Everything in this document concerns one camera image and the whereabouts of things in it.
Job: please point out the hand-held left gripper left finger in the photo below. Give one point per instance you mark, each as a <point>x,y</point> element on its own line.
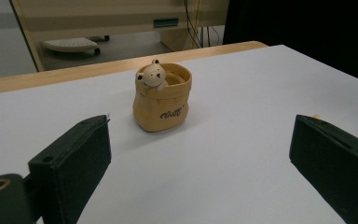
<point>74,161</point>

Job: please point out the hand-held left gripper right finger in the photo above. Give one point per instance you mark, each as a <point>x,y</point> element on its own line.
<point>332,158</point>

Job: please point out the yellow bear pen holder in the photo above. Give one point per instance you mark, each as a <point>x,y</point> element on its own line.
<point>161,105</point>

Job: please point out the white wheeled platform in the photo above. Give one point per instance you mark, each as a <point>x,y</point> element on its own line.
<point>70,44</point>

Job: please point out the black curtain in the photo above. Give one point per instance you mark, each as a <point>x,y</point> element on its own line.
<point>301,34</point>

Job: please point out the beige desk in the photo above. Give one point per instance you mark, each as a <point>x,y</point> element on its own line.
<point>112,18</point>

